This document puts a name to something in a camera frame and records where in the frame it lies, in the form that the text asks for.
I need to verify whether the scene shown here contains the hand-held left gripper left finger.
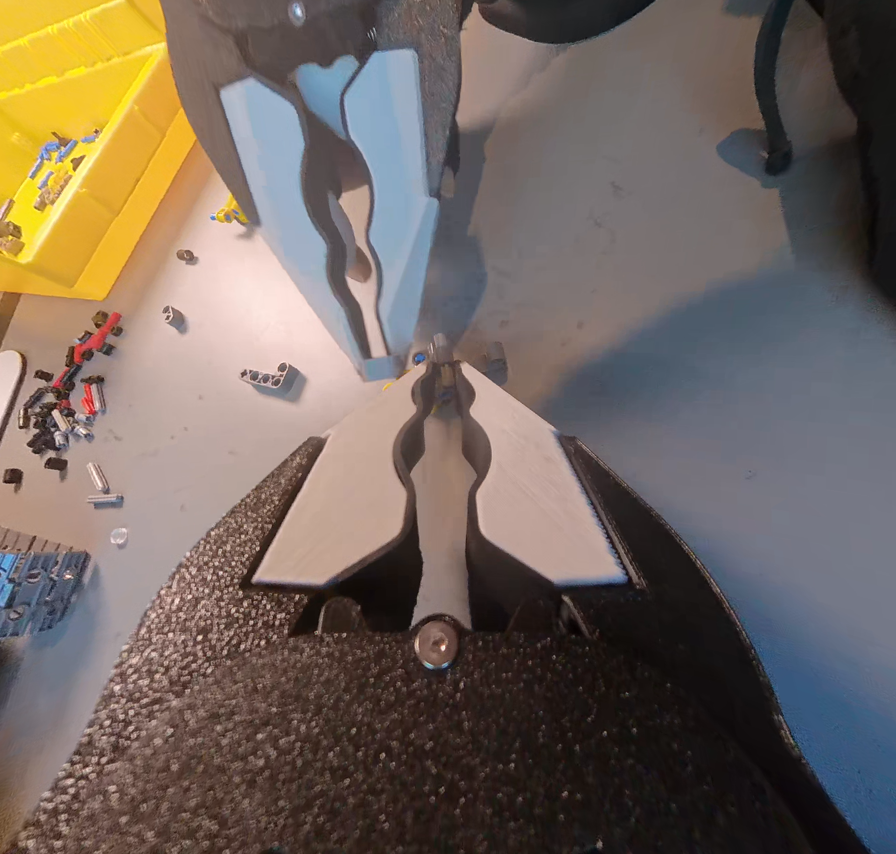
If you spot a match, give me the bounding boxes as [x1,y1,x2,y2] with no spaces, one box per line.
[250,364,431,589]

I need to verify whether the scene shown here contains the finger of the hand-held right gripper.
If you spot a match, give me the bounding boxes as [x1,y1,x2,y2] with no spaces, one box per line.
[342,48,441,357]
[219,76,406,381]

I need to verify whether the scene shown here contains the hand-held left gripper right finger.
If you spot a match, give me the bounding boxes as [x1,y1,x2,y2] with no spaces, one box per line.
[451,363,629,589]

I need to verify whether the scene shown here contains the grey brick beam assembly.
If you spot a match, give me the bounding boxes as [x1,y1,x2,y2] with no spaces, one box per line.
[407,339,456,407]

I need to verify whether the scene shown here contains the yellow storage bin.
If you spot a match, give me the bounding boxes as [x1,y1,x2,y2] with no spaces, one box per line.
[0,0,198,302]

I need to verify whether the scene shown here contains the grey desk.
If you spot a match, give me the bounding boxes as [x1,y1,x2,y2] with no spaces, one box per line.
[0,0,896,854]

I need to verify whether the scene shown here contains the person's right hand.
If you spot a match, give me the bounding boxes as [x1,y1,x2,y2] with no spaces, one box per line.
[328,189,373,284]

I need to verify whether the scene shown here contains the assorted loose brick pieces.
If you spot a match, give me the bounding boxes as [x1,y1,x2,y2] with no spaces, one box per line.
[0,129,105,256]

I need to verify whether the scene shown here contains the pile of small black pins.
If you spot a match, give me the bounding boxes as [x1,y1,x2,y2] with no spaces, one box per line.
[1,310,126,485]

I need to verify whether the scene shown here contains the yellow tracked toy bulldozer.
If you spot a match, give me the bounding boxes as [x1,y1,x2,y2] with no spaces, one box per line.
[0,526,93,639]

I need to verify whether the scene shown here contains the black printed sweatshirt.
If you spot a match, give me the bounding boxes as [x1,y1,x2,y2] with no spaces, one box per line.
[755,0,896,302]

